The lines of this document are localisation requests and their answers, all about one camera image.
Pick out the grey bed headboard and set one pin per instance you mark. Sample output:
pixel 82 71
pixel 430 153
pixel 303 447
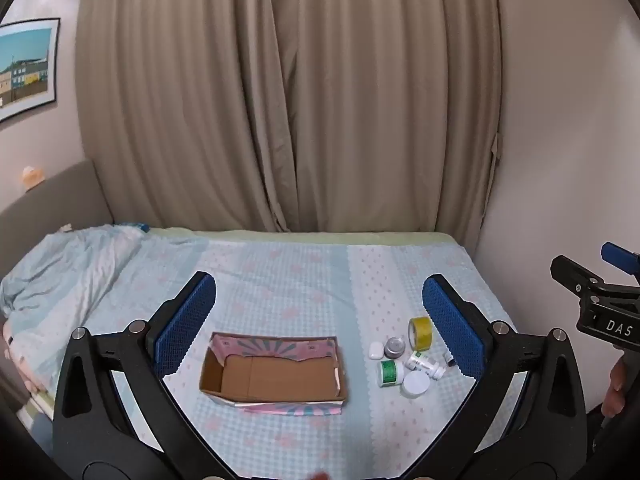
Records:
pixel 60 200

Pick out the small orange figure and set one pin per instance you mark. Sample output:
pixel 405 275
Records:
pixel 33 178

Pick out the green lid jar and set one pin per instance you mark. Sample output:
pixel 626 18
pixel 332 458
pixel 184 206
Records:
pixel 390 373

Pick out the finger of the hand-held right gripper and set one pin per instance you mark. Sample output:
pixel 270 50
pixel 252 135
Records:
pixel 570 270
pixel 620 256

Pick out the small white case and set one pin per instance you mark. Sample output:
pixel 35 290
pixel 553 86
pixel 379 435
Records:
pixel 375 350

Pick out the white pill bottle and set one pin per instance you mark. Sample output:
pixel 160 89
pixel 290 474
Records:
pixel 424 364

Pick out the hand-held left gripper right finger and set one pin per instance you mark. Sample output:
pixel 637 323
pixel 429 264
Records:
pixel 452 330

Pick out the cardboard box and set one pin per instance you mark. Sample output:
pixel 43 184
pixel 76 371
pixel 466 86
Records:
pixel 280 377

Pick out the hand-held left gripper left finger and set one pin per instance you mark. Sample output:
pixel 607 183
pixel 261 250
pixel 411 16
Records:
pixel 185 325

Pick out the yellow tape roll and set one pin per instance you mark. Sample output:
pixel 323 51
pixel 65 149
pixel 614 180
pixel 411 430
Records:
pixel 424 332

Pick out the beige curtain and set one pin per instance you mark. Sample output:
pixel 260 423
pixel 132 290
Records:
pixel 250 85

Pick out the person's right hand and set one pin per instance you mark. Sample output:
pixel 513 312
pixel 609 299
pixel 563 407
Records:
pixel 615 390

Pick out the small blue item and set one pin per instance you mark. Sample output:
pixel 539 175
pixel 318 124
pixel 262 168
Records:
pixel 142 227

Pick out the pink pillow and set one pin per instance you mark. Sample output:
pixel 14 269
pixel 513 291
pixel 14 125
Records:
pixel 22 360

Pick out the light blue blanket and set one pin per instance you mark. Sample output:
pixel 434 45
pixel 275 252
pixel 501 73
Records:
pixel 65 265

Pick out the white cream jar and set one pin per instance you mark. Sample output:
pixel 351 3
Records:
pixel 415 385

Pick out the grey round jar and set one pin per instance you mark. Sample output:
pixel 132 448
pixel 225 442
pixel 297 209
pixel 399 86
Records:
pixel 395 347

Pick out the framed wall picture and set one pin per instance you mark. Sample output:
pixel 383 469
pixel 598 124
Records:
pixel 27 67

